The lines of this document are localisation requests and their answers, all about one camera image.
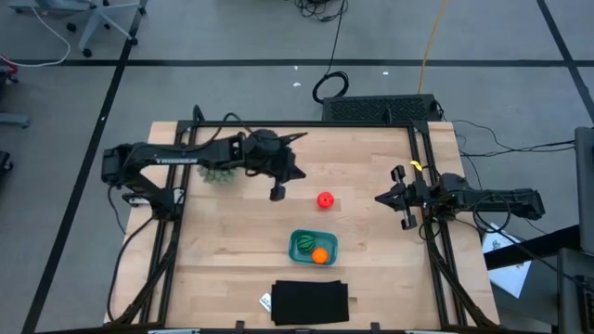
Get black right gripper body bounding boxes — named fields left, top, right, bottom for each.
left=391, top=165, right=442, bottom=231

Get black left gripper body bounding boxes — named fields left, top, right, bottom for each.
left=240, top=128, right=298, bottom=202

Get red toy apple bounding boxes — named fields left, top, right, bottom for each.
left=316, top=191, right=336, bottom=211

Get green striped toy watermelon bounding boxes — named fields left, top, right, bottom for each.
left=296, top=234, right=316, bottom=254

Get green plant in patterned pot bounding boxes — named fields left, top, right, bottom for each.
left=197, top=165, right=239, bottom=185

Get teal plastic tub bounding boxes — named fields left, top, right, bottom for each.
left=288, top=228, right=340, bottom=267

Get black computer case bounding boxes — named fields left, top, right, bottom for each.
left=322, top=94, right=443, bottom=124

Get white paper sheet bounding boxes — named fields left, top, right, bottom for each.
left=482, top=222, right=533, bottom=299

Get black folded cloth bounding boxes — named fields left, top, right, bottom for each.
left=270, top=279, right=350, bottom=327

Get grey cabinet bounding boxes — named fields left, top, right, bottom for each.
left=556, top=125, right=594, bottom=334

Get white office chair base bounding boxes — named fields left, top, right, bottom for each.
left=8, top=0, right=149, bottom=59

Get black table frame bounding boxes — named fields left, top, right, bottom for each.
left=104, top=104, right=501, bottom=329

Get black hanging cable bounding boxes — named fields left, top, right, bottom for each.
left=311, top=0, right=351, bottom=105

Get black floor cables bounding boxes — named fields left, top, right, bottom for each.
left=452, top=119, right=576, bottom=160

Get yellow hanging cable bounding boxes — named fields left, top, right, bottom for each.
left=417, top=0, right=449, bottom=94

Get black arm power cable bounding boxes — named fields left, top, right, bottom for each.
left=105, top=185, right=157, bottom=324

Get white floor cable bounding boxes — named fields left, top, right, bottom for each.
left=0, top=4, right=72, bottom=69

